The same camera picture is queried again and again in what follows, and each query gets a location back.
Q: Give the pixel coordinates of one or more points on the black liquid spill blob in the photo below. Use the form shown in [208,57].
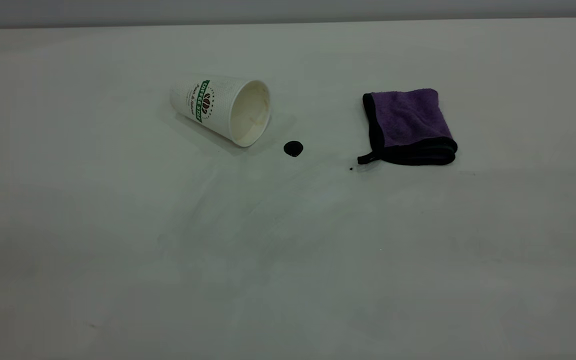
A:
[293,148]

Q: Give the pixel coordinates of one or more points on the purple cloth with black trim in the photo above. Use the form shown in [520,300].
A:
[408,117]

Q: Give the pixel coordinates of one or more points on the white paper coffee cup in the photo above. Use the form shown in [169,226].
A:
[218,105]

